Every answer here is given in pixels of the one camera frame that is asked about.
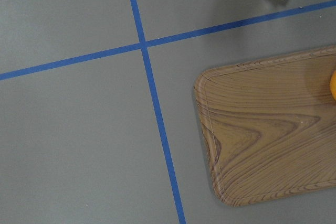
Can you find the wooden tray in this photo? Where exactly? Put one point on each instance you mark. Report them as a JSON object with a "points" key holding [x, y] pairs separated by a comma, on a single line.
{"points": [[269, 126]]}

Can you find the orange fruit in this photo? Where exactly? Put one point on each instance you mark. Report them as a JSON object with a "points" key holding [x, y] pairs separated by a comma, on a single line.
{"points": [[332, 85]]}

